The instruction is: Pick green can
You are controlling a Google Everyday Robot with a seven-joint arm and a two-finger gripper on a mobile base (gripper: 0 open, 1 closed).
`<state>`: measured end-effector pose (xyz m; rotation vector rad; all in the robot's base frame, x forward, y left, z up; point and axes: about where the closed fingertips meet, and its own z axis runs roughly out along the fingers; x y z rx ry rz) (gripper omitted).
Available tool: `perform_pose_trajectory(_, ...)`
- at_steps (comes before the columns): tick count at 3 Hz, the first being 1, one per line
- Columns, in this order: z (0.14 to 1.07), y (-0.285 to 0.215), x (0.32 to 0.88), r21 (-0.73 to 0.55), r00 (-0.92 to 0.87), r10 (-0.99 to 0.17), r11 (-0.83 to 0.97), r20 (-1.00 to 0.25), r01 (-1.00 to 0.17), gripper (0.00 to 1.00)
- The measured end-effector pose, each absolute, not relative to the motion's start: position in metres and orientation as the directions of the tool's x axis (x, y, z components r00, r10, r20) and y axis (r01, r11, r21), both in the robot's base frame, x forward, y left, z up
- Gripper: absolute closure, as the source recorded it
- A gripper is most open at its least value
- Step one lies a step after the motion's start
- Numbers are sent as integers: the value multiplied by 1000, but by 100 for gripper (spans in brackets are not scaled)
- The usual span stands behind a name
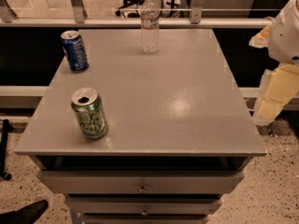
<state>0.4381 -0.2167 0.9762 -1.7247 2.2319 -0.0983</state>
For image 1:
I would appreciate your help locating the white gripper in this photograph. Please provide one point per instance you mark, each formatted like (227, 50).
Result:
(284, 37)

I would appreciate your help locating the green soda can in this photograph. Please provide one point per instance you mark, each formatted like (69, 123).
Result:
(87, 106)

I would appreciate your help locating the blue soda can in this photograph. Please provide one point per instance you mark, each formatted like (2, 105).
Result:
(74, 50)

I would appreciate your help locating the grey drawer cabinet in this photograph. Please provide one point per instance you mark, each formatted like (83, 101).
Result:
(176, 123)

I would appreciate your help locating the clear plastic water bottle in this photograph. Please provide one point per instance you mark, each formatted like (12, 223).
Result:
(150, 26)

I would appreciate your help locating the black office chair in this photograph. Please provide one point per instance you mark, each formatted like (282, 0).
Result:
(132, 0)

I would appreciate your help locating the top drawer knob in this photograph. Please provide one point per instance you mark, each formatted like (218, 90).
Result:
(142, 189)

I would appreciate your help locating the drawer knob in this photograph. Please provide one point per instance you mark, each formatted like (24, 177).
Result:
(144, 212)
(142, 189)

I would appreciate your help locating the metal railing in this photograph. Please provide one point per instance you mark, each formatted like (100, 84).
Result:
(126, 13)

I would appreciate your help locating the black stand with wheel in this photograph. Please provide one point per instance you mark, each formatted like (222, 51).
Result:
(6, 128)

